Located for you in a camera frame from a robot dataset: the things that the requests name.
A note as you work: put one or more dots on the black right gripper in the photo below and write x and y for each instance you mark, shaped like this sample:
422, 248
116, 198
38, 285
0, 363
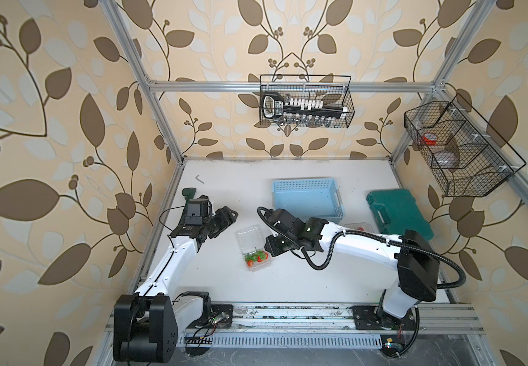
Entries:
274, 251

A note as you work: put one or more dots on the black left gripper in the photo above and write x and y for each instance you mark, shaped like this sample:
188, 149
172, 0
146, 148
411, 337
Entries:
224, 219

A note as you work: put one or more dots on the clear clamshell container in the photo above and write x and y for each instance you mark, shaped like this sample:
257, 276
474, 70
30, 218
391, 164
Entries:
251, 239
363, 226

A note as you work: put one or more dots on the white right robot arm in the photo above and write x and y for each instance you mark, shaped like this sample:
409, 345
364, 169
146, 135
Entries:
421, 272

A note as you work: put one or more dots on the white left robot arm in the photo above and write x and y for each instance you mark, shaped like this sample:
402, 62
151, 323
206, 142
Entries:
149, 322

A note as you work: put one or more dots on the green pipe wrench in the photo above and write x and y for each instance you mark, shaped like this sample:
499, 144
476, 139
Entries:
186, 196

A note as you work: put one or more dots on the light blue perforated plastic basket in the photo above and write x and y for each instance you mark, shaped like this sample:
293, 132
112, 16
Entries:
312, 197

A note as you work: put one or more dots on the green plastic tool case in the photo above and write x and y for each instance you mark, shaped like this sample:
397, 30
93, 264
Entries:
395, 211

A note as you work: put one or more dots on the black socket set holder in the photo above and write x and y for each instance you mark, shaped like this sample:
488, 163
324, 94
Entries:
274, 106

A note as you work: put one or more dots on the red tape roll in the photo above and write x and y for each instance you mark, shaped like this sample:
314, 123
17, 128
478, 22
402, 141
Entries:
429, 139

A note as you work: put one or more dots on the clear lidded jar in basket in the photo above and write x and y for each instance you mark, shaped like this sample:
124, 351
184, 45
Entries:
446, 160

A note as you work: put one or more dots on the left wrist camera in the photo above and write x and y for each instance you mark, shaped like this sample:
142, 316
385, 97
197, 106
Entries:
198, 210

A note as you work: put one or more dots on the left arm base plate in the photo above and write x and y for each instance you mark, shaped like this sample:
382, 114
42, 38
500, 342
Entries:
194, 315

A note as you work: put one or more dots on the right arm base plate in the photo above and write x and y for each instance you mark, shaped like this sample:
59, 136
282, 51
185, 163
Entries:
368, 317

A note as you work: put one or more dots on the black wire basket on back wall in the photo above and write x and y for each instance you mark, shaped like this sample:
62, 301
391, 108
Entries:
333, 90

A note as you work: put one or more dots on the black wire basket on wall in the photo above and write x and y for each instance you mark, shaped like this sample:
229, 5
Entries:
333, 90
486, 158

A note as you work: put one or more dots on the black wire basket on right wall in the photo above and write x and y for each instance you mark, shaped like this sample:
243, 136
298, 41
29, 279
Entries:
486, 158

